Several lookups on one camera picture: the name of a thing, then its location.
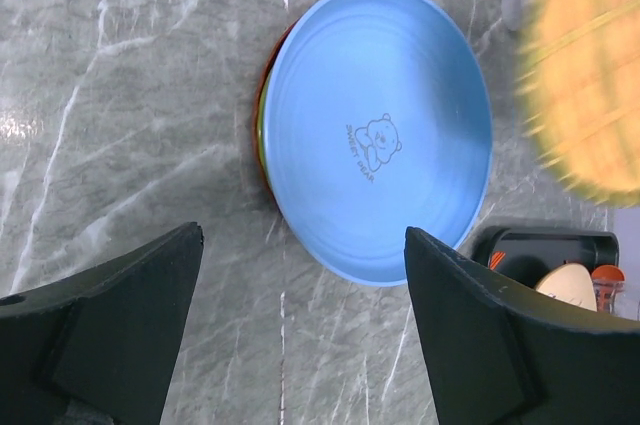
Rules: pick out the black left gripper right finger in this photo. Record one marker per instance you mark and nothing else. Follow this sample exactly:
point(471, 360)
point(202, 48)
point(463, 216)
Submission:
point(498, 352)

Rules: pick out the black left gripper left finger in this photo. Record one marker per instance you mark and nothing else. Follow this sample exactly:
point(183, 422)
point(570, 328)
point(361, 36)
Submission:
point(108, 336)

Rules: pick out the blue plate with bamboo mat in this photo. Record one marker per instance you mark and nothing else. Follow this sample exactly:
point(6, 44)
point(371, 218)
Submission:
point(377, 119)

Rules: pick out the round bamboo mat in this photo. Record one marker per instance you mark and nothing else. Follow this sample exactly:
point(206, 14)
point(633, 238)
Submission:
point(578, 83)

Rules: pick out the lime green plate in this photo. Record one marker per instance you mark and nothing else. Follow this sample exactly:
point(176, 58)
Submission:
point(264, 125)

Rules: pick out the red scalloped plate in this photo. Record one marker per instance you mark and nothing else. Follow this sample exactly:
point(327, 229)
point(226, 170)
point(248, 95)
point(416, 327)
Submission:
point(266, 69)

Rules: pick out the orange plastic fork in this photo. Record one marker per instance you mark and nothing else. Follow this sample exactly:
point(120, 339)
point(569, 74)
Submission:
point(495, 259)

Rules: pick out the black tray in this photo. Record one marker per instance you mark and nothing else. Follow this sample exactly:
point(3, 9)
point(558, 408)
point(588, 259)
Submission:
point(532, 252)

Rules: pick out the beige bird plate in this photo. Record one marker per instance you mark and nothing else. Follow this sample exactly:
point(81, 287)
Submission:
point(570, 283)

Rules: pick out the clear glass cup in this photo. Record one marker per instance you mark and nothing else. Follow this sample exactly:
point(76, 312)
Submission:
point(618, 299)

